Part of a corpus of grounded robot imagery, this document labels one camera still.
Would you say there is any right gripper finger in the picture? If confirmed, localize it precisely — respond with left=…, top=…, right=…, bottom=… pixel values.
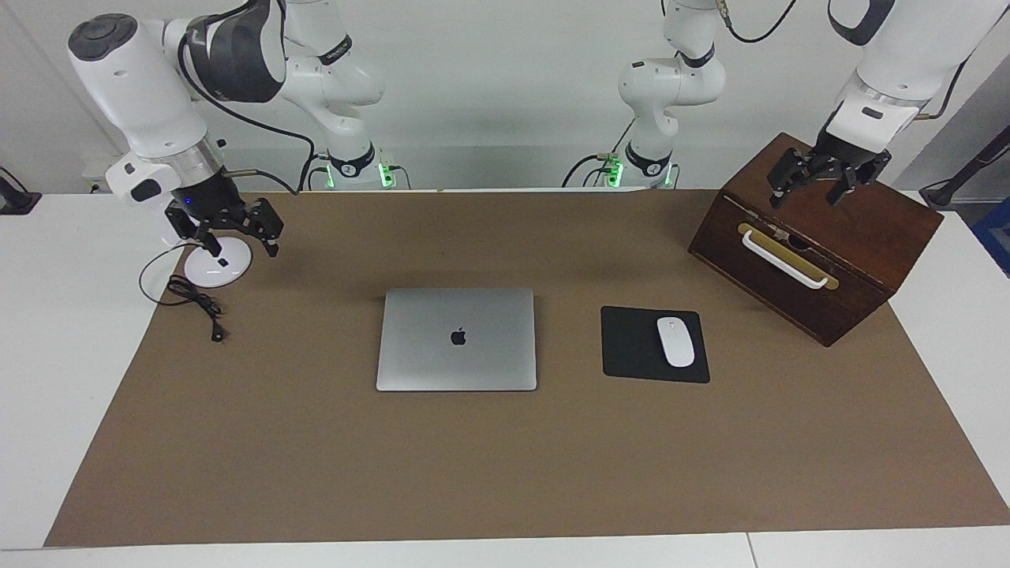
left=238, top=197, right=285, bottom=258
left=166, top=204, right=223, bottom=258

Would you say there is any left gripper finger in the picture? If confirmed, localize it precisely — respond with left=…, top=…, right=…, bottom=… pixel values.
left=826, top=154, right=892, bottom=207
left=769, top=148, right=821, bottom=210

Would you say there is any silver laptop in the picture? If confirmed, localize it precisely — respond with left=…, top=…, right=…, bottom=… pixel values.
left=376, top=288, right=538, bottom=393

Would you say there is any dark wooden box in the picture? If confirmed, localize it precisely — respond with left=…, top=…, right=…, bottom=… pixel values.
left=687, top=132, right=945, bottom=348

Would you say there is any white desk lamp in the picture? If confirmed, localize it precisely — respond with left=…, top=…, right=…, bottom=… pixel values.
left=162, top=213, right=253, bottom=289

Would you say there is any black stand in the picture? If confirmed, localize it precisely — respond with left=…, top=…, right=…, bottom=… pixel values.
left=919, top=125, right=1010, bottom=210

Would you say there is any blue crate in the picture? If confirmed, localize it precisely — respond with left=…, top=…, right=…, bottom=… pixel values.
left=972, top=197, right=1010, bottom=278

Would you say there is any white computer mouse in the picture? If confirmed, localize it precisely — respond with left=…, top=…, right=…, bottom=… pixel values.
left=656, top=316, right=696, bottom=368

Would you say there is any black mouse pad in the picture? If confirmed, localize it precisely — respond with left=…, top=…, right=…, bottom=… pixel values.
left=600, top=306, right=711, bottom=384

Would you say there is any brown table mat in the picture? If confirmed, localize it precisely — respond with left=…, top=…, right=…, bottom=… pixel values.
left=43, top=189, right=1010, bottom=547

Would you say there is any black arm base cable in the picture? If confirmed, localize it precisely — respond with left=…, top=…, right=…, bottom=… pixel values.
left=562, top=118, right=636, bottom=190
left=298, top=152, right=332, bottom=192

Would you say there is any black lamp power cable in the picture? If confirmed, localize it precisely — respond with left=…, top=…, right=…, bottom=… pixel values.
left=139, top=241, right=230, bottom=343

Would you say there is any white box handle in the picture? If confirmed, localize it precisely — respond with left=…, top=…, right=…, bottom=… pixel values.
left=742, top=229, right=831, bottom=290

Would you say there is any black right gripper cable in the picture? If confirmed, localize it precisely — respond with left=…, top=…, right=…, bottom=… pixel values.
left=178, top=32, right=316, bottom=196

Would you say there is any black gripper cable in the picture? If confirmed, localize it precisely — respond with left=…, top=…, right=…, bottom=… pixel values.
left=178, top=32, right=316, bottom=196
left=720, top=0, right=973, bottom=121

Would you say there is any white wall socket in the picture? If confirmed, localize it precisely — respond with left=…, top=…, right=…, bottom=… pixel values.
left=81, top=158, right=119, bottom=194

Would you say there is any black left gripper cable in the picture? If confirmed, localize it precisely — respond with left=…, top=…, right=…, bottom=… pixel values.
left=720, top=0, right=973, bottom=121

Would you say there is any black clamp mount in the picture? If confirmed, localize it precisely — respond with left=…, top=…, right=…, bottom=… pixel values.
left=0, top=167, right=42, bottom=215

